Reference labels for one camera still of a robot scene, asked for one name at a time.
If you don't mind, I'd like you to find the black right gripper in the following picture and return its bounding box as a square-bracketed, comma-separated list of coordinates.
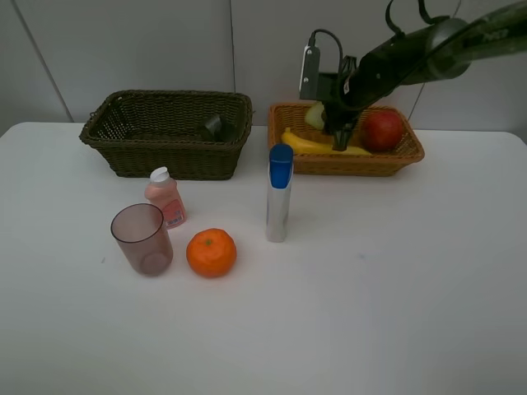
[316, 56, 361, 151]

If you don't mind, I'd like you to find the halved avocado with pit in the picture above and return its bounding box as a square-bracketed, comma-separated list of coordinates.
[305, 102, 326, 130]

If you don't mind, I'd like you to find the yellow banana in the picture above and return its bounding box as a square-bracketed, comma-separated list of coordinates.
[281, 128, 371, 156]

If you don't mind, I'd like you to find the red apple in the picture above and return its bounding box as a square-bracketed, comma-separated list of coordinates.
[362, 110, 404, 152]

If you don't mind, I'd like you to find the dark green pump bottle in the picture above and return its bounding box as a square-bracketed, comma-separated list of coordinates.
[197, 114, 238, 142]

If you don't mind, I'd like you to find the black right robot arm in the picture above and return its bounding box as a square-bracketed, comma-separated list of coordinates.
[322, 1, 526, 151]

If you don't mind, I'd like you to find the white tube blue cap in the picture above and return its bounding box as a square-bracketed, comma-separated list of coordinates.
[266, 143, 294, 243]

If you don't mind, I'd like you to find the orange wicker basket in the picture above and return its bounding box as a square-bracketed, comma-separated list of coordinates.
[268, 103, 425, 177]

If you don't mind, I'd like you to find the dark green wicker basket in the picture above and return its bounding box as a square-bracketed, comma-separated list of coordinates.
[79, 90, 253, 181]

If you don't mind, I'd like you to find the orange tangerine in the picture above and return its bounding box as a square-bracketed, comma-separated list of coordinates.
[186, 228, 237, 278]

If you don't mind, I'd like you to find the pink bottle white cap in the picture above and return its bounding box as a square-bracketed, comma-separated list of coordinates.
[144, 166, 187, 229]

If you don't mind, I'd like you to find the translucent pink plastic cup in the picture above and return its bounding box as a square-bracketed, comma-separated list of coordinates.
[110, 203, 174, 277]

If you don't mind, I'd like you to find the black camera cable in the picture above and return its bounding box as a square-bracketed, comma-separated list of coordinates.
[307, 29, 344, 75]

